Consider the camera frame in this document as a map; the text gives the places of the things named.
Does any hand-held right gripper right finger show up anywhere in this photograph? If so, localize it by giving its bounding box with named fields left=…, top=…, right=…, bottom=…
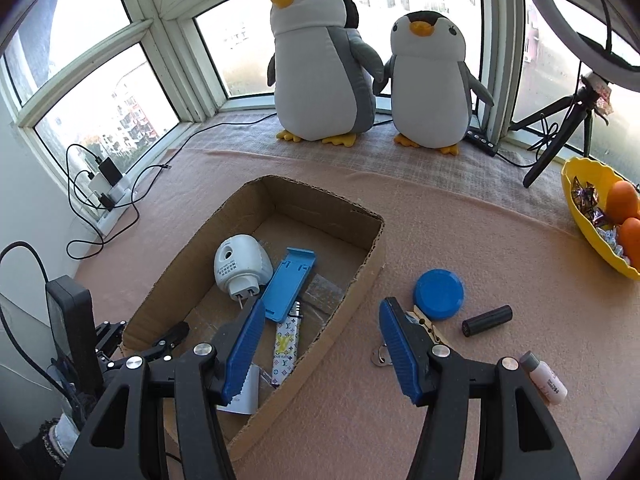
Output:
left=378, top=296, right=581, bottom=480

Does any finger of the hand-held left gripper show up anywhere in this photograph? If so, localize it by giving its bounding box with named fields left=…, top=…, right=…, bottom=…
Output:
left=102, top=321, right=190, bottom=362
left=94, top=321, right=127, bottom=359

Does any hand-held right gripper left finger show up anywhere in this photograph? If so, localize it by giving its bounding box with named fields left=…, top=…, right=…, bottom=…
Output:
left=60, top=298, right=267, bottom=480

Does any metal key ring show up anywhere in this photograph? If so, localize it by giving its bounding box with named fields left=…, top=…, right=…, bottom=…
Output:
left=370, top=342, right=397, bottom=367

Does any patterned white lighter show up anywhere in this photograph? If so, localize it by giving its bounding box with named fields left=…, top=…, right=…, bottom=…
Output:
left=270, top=301, right=303, bottom=387

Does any wooden clothespin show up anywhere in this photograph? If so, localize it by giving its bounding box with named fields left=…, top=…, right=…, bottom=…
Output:
left=406, top=305, right=443, bottom=345

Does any white power adapter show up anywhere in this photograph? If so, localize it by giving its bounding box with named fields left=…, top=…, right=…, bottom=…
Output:
left=216, top=364, right=261, bottom=416

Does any blue phone stand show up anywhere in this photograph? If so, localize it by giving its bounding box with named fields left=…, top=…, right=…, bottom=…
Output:
left=261, top=246, right=317, bottom=323

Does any white plug-in device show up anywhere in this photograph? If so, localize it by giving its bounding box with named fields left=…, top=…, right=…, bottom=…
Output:
left=213, top=235, right=275, bottom=313

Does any black cylinder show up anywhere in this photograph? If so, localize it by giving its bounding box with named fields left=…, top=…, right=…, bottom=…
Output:
left=461, top=304, right=514, bottom=338

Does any small white bottle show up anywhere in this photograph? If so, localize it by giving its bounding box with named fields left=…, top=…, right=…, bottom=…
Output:
left=518, top=351, right=569, bottom=407

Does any cardboard box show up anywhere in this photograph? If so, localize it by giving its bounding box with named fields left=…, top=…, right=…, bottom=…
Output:
left=121, top=175, right=387, bottom=462

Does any blue round lid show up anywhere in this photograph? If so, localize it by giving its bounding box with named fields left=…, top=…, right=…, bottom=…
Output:
left=413, top=268, right=466, bottom=322

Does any clear plastic bag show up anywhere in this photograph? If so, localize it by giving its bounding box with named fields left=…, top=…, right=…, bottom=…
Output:
left=305, top=275, right=346, bottom=317

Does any checkered cloth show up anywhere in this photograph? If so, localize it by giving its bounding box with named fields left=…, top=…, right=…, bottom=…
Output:
left=185, top=110, right=571, bottom=231

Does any black inline controller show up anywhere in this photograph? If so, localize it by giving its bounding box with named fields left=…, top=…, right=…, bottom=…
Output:
left=465, top=129, right=498, bottom=157

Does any pile of wrapped candies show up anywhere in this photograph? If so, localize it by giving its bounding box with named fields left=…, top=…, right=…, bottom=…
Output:
left=571, top=176, right=628, bottom=261

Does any small penguin plush toy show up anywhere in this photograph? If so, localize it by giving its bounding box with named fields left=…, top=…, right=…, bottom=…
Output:
left=372, top=11, right=495, bottom=156

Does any yellow plastic bowl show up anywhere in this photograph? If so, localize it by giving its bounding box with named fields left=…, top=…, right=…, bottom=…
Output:
left=561, top=156, right=640, bottom=281

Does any large penguin plush toy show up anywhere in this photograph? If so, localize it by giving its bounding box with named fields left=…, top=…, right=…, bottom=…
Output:
left=266, top=0, right=385, bottom=147

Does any red and white tag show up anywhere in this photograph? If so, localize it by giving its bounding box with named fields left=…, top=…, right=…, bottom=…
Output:
left=582, top=72, right=615, bottom=116

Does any black gooseneck phone holder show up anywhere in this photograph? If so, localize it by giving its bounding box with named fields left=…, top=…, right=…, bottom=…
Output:
left=595, top=0, right=618, bottom=56

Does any thick black gripper cable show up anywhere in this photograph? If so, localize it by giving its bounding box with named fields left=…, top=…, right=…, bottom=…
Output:
left=0, top=241, right=51, bottom=286

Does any black charging cable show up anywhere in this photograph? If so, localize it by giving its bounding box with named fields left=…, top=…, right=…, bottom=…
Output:
left=67, top=162, right=172, bottom=261

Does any white window frame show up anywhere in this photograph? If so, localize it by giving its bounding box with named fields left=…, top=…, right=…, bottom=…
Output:
left=0, top=0, right=640, bottom=161

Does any white ring light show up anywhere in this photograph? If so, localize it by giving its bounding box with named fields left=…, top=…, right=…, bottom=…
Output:
left=515, top=0, right=640, bottom=68

